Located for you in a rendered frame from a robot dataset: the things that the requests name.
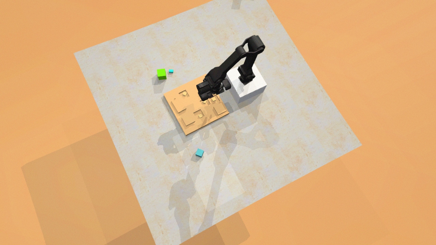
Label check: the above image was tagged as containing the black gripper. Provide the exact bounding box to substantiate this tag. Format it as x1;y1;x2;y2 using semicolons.
198;78;231;101

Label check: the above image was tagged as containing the green block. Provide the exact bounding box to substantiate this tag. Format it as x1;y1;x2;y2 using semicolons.
157;69;167;80

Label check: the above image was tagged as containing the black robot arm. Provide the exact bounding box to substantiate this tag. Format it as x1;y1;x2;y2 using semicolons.
196;35;265;95

